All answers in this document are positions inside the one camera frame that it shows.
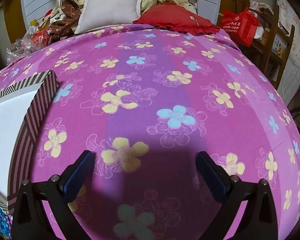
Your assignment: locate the striped cardboard box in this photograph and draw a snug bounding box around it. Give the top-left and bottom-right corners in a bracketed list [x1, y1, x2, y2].
[0, 70, 60, 215]

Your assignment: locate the white pillow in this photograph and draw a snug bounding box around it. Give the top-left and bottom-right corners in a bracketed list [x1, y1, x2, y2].
[74, 0, 145, 34]

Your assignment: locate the blue bead bracelet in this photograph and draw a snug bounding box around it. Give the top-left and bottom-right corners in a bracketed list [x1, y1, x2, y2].
[0, 197, 14, 240]

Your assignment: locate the purple floral bedsheet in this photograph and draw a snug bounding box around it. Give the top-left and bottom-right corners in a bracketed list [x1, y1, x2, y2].
[0, 25, 300, 240]

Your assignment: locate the brown patterned quilt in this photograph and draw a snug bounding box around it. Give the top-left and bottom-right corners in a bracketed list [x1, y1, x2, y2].
[39, 0, 87, 42]

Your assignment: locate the red ruffled cushion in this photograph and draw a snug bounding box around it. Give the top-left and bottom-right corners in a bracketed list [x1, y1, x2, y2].
[133, 4, 220, 36]

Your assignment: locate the pile of clear plastic bags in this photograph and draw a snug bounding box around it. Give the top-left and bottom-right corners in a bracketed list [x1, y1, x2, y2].
[6, 10, 55, 65]

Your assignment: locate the red shopping bag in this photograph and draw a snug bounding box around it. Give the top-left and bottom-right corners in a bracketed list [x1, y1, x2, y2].
[220, 7, 260, 47]

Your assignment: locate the wooden chair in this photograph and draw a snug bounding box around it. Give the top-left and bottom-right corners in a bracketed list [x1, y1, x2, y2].
[236, 0, 295, 88]

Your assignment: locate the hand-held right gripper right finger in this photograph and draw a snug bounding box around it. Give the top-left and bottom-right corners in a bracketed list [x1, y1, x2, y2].
[195, 151, 279, 240]

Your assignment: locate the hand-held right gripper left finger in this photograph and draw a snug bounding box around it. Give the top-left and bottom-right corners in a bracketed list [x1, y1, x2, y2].
[11, 151, 97, 240]

